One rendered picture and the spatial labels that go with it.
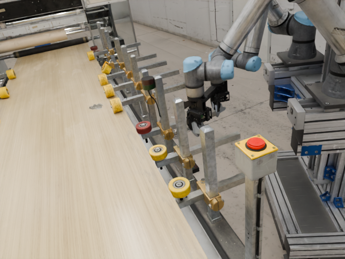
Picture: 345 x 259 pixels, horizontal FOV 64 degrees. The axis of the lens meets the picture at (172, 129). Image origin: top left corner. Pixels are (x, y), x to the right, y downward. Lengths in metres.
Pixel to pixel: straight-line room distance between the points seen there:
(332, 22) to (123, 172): 0.91
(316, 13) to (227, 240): 0.83
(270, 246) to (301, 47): 1.21
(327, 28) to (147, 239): 0.88
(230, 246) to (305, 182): 1.12
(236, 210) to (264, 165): 1.50
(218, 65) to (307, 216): 1.16
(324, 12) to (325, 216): 1.24
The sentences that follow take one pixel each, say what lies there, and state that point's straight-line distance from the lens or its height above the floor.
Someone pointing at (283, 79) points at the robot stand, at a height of 0.93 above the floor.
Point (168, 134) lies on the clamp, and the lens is 1.41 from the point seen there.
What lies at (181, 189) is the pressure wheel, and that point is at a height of 0.91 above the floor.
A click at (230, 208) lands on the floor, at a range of 2.16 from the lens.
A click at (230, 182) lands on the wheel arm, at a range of 1.15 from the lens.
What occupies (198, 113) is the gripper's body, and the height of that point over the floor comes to 1.06.
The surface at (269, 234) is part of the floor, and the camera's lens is 2.04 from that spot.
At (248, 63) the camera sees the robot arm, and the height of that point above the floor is 1.14.
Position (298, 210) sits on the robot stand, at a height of 0.21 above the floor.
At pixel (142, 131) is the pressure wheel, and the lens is 1.41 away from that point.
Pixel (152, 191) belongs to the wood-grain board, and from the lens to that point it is 1.04.
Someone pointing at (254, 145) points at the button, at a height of 1.23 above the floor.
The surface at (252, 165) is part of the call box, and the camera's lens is 0.64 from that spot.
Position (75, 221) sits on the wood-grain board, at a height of 0.90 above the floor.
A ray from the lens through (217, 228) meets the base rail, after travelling 1.16.
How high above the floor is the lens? 1.61
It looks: 31 degrees down
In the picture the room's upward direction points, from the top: 9 degrees counter-clockwise
